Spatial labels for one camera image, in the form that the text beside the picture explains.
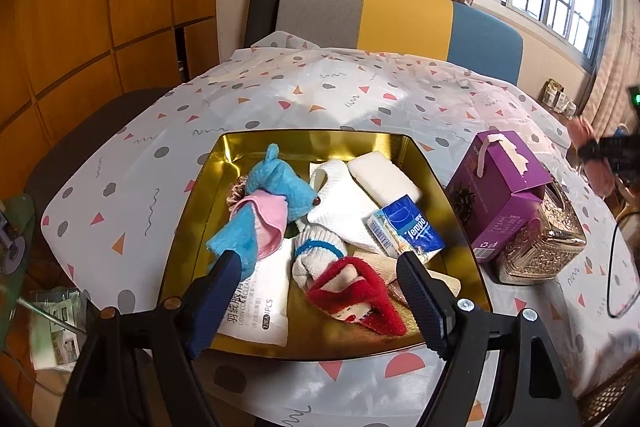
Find wooden wardrobe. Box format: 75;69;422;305
0;0;221;188

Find blue tissue pack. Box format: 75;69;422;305
366;194;446;265

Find printed plastic tablecloth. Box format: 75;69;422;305
40;31;640;427

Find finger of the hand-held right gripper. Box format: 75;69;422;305
579;136;618;164

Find black rolled mat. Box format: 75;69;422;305
242;0;291;50

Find white waffle cloth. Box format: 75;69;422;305
306;158;388;255

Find patterned hair scrunchie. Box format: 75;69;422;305
227;174;253;212

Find paper leaflets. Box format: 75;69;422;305
27;289;83;370

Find purple carton box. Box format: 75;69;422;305
444;129;553;263

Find gold tin tray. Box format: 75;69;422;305
160;130;493;363

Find red fluffy sock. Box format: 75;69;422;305
306;256;408;338

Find beige patterned curtain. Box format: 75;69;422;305
582;0;640;128

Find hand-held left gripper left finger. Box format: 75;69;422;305
55;249;242;427

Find wicker chair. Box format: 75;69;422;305
577;357;640;427

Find white sponge bar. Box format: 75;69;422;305
346;150;426;208

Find blue and pink plush sock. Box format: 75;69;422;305
206;143;321;275

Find pink knit roll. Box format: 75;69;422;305
570;116;618;198

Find small boxes on desk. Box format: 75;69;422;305
542;79;578;118

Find ornate metal tissue box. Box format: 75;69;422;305
492;187;587;285

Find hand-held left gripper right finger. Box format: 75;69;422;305
396;252;583;427

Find white wipes packet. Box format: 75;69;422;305
215;234;296;348

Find white striped sock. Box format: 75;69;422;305
291;224;348;295

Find black cable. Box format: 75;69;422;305
605;207;640;320

